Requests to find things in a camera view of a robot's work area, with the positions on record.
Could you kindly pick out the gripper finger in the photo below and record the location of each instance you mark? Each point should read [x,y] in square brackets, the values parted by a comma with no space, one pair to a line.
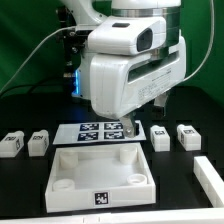
[129,125]
[161,100]

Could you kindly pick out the white sheet with tags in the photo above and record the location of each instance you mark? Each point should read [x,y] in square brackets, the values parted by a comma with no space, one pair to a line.
[93,132]

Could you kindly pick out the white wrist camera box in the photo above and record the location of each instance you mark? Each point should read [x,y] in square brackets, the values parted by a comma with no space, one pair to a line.
[128,36]

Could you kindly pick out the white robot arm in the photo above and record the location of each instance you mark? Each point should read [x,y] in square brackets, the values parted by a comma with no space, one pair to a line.
[87,18]

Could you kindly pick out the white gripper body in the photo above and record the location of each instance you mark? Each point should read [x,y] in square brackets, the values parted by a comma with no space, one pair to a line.
[121,84]

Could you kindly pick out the white obstacle wall right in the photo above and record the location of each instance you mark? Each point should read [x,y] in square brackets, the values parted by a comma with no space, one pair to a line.
[210,181]

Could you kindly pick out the white front rail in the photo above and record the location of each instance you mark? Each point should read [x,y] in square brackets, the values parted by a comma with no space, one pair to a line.
[185,216]

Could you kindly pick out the white square tabletop tray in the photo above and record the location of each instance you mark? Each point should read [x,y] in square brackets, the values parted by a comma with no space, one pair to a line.
[100,176]

